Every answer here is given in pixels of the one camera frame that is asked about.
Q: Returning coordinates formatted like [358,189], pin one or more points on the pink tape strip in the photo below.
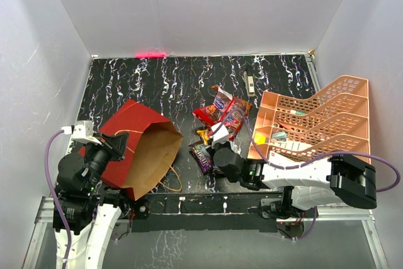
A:
[150,55]

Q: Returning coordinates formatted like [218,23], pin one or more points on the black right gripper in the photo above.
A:
[212,150]

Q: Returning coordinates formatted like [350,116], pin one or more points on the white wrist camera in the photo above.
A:
[82,132]
[219,134]

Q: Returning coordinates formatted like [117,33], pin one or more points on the red brown paper bag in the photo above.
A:
[152,146]

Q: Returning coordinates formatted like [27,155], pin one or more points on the brown candy packet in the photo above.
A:
[201,154]

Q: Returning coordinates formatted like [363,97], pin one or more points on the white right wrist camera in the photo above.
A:
[219,134]

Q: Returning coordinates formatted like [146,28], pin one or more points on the yellow item in organizer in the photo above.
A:
[259,139]

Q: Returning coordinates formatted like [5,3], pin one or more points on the red cookie snack bag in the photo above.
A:
[224,103]

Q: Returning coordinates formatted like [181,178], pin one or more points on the black front mounting rail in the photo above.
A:
[202,212]

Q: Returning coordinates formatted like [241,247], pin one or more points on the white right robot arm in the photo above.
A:
[341,177]

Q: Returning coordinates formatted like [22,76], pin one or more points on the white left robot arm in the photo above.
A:
[84,219]

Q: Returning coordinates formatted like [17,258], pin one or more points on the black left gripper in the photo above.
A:
[115,145]

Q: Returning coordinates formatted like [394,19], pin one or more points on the pale green snack packet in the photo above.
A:
[235,148]

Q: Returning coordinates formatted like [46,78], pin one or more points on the peach plastic file organizer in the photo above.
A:
[337,118]

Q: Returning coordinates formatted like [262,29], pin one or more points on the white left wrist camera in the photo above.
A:
[82,132]

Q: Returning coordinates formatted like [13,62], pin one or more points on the beige stapler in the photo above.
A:
[249,81]

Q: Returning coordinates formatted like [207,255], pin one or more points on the orange candy wrapper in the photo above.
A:
[204,134]

